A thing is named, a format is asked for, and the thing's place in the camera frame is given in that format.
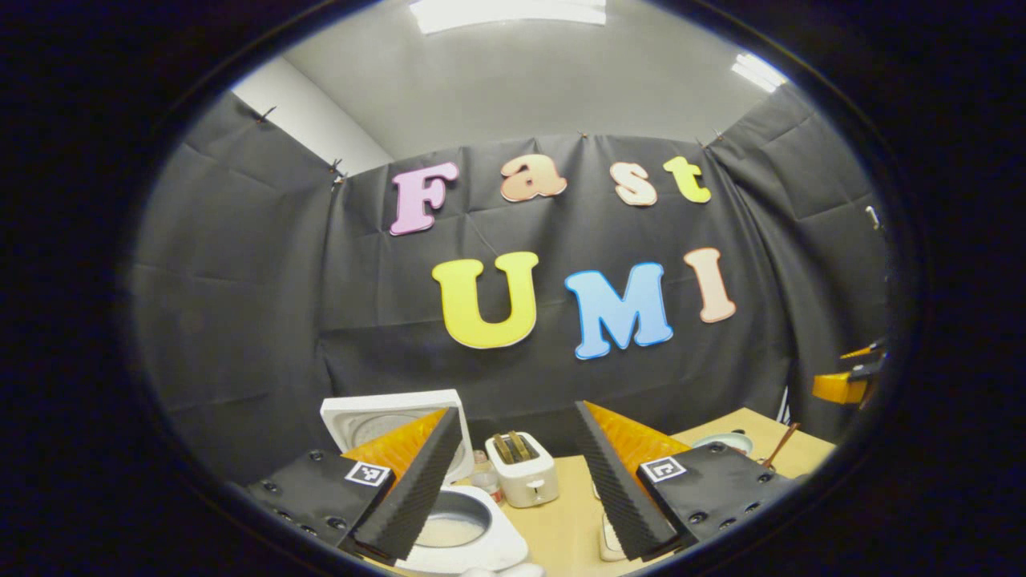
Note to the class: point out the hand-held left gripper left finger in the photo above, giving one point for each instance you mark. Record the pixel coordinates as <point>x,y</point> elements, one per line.
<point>417,489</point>

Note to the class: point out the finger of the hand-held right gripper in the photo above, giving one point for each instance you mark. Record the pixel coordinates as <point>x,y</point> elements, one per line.
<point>838,389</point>
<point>866,350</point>

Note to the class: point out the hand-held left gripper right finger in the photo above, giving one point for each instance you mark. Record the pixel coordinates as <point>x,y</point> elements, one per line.
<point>617,489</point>

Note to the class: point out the brown wooden spoon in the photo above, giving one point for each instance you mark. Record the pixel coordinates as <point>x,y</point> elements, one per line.
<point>779,447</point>

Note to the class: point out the white rice cooker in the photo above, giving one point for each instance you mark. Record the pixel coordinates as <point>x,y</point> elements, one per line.
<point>501,533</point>

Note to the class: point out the red label plastic water bottle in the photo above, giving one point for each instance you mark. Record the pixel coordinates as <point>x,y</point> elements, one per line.
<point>485,481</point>

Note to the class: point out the white toaster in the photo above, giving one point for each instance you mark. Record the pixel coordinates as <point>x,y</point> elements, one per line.
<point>525,485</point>

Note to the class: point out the brown toast slice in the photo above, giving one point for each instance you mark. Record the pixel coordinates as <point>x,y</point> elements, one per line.
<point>502,449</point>
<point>521,445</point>

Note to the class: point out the pale green plate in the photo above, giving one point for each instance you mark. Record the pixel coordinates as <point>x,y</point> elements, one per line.
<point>721,441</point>

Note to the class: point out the small ceiling light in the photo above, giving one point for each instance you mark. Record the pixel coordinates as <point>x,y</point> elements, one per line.
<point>760,72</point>

